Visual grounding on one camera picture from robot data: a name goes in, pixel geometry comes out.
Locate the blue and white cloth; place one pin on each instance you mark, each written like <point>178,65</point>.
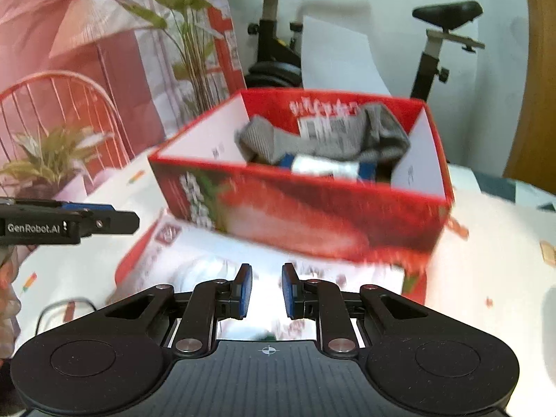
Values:
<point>321,166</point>

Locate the white board sheet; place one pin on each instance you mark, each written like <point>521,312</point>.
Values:
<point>339,61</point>

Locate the pink printed backdrop cloth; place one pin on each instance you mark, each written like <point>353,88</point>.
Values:
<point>87,52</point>

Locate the red strawberry print box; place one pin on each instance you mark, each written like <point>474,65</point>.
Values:
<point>304,221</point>

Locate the wooden door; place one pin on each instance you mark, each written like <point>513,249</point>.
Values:
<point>538,95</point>

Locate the black exercise bike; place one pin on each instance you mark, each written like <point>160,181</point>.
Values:
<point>273,61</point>

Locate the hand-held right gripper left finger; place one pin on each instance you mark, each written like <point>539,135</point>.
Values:
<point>245,289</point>

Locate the grey sock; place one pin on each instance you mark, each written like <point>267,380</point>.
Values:
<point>278,143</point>

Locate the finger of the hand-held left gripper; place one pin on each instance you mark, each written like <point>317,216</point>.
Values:
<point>117,222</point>
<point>87,206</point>

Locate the red plastic bag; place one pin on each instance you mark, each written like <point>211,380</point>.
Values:
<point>147,252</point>

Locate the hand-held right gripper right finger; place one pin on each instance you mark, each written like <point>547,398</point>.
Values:
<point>287,289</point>

